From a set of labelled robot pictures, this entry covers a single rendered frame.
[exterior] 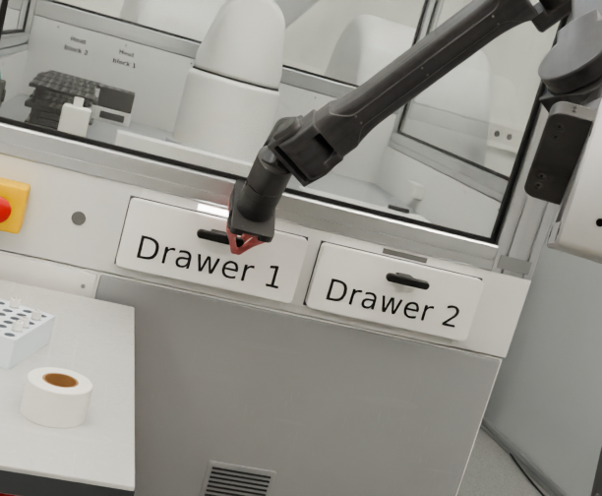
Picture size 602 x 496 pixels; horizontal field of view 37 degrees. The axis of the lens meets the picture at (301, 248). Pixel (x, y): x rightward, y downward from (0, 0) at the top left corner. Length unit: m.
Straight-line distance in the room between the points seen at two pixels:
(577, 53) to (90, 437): 0.62
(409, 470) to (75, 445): 0.83
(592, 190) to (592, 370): 2.65
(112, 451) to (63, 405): 0.07
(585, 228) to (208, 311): 0.92
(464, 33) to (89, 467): 0.68
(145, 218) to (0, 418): 0.52
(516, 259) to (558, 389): 1.89
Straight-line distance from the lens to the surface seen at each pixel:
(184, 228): 1.44
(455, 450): 1.69
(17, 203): 1.41
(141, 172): 1.44
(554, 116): 0.71
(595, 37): 0.82
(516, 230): 1.59
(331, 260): 1.48
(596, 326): 3.33
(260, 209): 1.32
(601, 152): 0.68
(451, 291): 1.55
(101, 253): 1.46
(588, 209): 0.68
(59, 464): 0.94
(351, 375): 1.57
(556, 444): 3.43
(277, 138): 1.25
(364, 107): 1.21
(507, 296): 1.61
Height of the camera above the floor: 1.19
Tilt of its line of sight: 11 degrees down
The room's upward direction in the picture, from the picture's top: 16 degrees clockwise
